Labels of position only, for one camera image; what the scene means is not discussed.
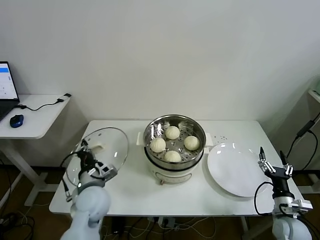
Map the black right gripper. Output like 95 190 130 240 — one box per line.
257 146 294 198

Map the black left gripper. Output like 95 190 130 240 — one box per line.
76 139 99 175

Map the glass lid with white handle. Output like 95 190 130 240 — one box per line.
65 127 129 187

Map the white steamed baozi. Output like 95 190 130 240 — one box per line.
184 135 200 151
164 150 182 163
149 137 167 153
164 125 180 140

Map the stainless steel steamer basket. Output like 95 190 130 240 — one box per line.
135 114 214 165

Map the white round plate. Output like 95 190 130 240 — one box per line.
206 142 270 198

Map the white side desk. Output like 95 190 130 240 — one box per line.
0 94 72 207

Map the blue computer mouse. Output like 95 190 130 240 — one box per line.
9 114 24 129

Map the white desk with green top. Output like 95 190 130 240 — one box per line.
297 76 320 195

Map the black power brick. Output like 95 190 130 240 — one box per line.
111 216 126 235

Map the white electric cooker base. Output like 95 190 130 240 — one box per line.
144 147 204 186

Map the black laptop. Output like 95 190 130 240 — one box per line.
0 61 20 121

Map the white power strip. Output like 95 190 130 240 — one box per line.
147 216 181 230

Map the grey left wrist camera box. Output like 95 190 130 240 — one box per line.
97 162 118 180

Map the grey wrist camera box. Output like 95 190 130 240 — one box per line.
291 198 313 213
97 162 118 180

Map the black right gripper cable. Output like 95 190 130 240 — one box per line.
254 181 275 216

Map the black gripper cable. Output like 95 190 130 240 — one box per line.
59 150 85 203
254 181 275 216

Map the black hanging cable with adapter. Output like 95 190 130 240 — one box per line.
283 119 318 171

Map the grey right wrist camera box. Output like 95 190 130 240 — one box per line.
291 198 313 213

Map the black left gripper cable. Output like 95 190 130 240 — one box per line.
59 150 85 203

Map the black cable with usb adapter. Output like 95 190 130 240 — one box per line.
13 93 72 112

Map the white floor cable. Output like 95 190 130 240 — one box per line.
124 216 218 238

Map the black floor cable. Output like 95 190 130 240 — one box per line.
0 211 36 240

